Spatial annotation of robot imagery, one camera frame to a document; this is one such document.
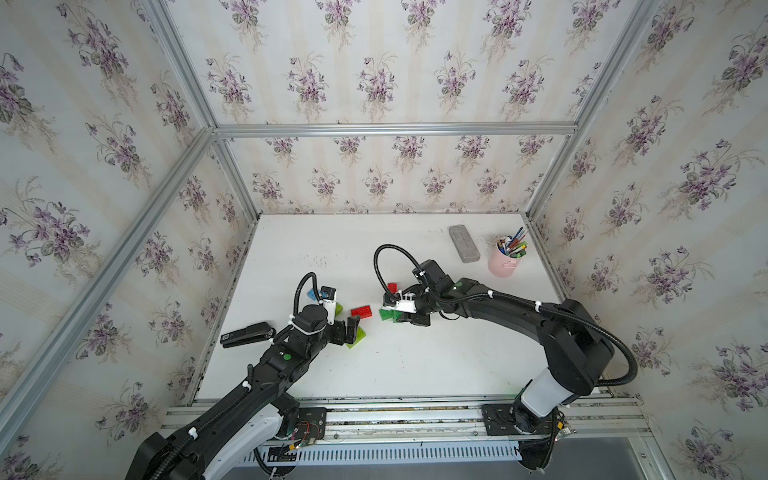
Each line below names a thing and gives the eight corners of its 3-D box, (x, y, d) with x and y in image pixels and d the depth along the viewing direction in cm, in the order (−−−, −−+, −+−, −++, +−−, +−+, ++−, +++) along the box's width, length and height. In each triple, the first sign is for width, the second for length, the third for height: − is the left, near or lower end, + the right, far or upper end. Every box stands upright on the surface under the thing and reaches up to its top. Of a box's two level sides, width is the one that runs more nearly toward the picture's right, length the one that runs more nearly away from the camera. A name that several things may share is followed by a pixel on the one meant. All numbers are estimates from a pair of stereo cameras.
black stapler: (226, 353, 86) (217, 346, 82) (226, 341, 89) (218, 333, 84) (276, 339, 89) (270, 331, 85) (275, 327, 92) (269, 319, 87)
